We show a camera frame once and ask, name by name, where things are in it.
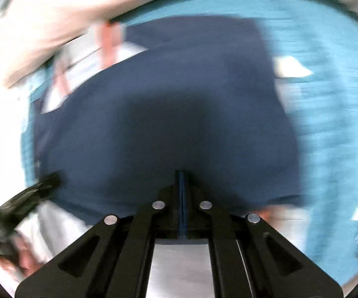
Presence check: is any left hand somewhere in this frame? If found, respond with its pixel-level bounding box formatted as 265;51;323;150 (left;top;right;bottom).
0;231;44;280

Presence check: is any navy grey sweatshirt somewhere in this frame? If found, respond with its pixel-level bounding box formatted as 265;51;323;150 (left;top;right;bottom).
33;16;303;224

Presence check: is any teal quilted bed cover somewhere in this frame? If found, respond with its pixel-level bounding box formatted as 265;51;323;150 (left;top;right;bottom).
22;0;358;284

